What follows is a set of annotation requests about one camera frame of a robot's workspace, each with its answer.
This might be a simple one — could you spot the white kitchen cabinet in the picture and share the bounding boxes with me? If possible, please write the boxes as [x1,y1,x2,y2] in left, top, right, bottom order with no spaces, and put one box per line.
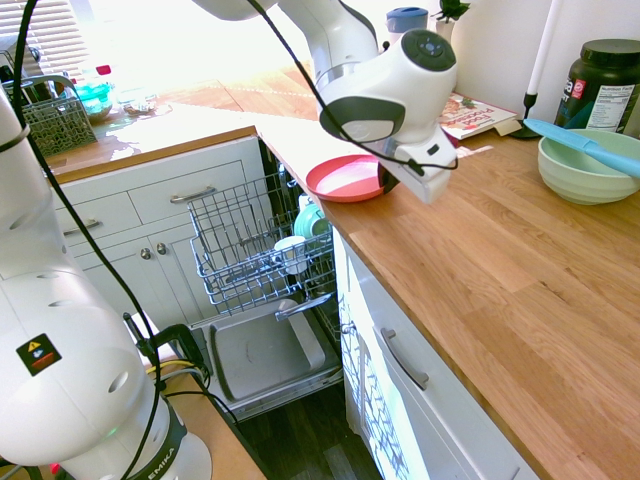
[47,134,274,334]
[332,229,541,480]

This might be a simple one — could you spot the white pitcher with blue lid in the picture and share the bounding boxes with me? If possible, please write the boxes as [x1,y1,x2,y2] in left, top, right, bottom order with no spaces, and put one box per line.
[385,6,430,49]

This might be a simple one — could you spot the silver drawer handle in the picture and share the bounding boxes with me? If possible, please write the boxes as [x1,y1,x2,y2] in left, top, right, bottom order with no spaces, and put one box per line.
[169,186,217,205]
[62,218,103,238]
[379,327,430,391]

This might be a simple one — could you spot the yellow cable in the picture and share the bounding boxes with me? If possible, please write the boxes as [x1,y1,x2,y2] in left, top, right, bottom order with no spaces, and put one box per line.
[144,358,202,377]

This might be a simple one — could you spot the black candle holder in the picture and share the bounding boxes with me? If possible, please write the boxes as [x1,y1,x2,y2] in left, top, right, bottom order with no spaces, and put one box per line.
[509,91,544,140]

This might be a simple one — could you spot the mint green ribbed bowl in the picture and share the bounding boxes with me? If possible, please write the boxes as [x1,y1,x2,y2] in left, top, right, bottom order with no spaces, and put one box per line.
[537,128,640,206]

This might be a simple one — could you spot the food processor cookbook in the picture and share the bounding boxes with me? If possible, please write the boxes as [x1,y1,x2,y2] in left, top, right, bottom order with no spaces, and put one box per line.
[439,92,521,142]

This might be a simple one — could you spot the grey wire dishwasher rack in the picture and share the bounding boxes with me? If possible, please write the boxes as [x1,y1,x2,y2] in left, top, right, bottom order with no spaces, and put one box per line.
[187,172,336,317]

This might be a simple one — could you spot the green ceramic bowl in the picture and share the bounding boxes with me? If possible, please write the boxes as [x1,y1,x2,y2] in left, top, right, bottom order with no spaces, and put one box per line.
[293,202,331,240]

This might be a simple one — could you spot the white window blinds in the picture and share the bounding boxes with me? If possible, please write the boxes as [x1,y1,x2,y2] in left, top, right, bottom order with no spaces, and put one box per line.
[0,0,89,79]

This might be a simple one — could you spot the black protein powder jar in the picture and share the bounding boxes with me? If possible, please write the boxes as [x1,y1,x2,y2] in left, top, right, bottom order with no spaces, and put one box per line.
[553,38,640,136]

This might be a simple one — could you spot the green glass jar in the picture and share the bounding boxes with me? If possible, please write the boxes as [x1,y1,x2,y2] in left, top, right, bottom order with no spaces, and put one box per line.
[74,64,114,124]

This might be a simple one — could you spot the grey cutlery basket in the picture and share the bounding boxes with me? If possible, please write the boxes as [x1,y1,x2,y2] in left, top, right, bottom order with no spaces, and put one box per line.
[2,73,99,159]

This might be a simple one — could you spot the green plant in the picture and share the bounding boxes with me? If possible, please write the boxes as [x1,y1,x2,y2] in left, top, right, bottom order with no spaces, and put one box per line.
[430,0,471,24]

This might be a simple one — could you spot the grey dishwasher door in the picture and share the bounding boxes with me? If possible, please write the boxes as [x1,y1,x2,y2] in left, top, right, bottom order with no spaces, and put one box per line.
[189,294,344,417]

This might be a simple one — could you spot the black table clamp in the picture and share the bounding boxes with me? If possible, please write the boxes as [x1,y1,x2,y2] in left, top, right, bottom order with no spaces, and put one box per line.
[123,312,211,391]

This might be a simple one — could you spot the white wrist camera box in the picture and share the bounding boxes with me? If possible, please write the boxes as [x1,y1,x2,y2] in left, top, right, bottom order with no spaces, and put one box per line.
[392,124,460,174]

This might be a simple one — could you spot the white taper candle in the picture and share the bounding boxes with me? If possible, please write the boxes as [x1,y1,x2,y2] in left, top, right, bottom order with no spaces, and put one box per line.
[527,0,564,96]

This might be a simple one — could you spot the light blue knife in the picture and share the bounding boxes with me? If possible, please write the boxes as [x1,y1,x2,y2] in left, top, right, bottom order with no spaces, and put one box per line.
[523,118,640,179]

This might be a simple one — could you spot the white mug with print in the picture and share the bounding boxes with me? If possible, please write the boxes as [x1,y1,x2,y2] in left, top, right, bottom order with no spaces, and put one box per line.
[273,235,308,275]

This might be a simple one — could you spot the white patterned dish towel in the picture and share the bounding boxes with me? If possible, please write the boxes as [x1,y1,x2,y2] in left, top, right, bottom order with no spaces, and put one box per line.
[338,294,416,480]

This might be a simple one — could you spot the clear glass dish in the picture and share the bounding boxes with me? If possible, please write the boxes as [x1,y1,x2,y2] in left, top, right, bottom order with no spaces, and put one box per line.
[119,84,159,118]

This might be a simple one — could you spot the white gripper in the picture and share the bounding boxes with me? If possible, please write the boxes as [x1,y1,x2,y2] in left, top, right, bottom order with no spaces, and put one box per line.
[378,149,459,205]

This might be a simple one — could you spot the pink plastic plate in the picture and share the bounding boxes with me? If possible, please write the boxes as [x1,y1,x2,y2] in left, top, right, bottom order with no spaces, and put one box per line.
[305,153,387,204]

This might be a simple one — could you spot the silver kitchen appliance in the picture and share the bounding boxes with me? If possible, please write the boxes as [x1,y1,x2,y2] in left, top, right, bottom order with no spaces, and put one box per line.
[0,34,44,89]

